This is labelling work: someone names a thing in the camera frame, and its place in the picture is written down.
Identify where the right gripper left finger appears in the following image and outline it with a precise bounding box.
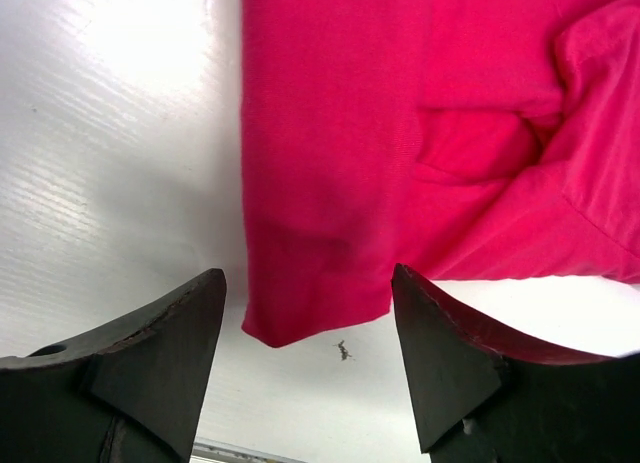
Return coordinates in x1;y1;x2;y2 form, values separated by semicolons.
1;269;226;462

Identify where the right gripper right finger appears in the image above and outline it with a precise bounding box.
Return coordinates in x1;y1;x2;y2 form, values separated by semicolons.
391;265;639;462

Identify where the pink t-shirt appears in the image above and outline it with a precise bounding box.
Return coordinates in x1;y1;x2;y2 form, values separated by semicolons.
241;0;639;348

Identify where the aluminium mounting rail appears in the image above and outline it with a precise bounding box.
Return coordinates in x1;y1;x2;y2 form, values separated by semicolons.
190;438;302;463

